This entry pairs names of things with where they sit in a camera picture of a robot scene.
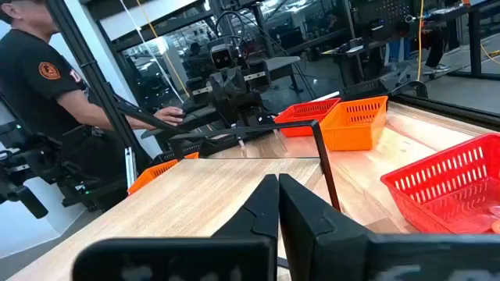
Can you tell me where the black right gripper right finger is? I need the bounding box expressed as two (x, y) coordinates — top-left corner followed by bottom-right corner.
(279, 173), (373, 281)

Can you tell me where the orange plastic slotted basket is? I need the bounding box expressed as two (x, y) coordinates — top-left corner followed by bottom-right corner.
(127, 151), (201, 196)
(319, 95), (389, 152)

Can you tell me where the red plastic slotted basket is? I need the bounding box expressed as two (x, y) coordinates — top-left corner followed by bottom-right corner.
(273, 97), (342, 138)
(380, 132), (500, 236)

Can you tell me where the black plastic slotted basket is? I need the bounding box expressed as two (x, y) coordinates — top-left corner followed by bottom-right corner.
(338, 78), (390, 102)

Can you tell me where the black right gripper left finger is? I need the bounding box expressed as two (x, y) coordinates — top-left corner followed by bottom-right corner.
(210, 173), (280, 274)

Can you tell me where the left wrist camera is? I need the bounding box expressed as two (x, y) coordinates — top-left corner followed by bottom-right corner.
(209, 43), (236, 72)

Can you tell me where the yellow hanging cable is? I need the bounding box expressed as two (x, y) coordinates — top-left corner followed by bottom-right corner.
(415, 0), (426, 82)

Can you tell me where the person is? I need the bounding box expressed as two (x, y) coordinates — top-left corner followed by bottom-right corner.
(0, 0), (185, 214)
(420, 21), (452, 76)

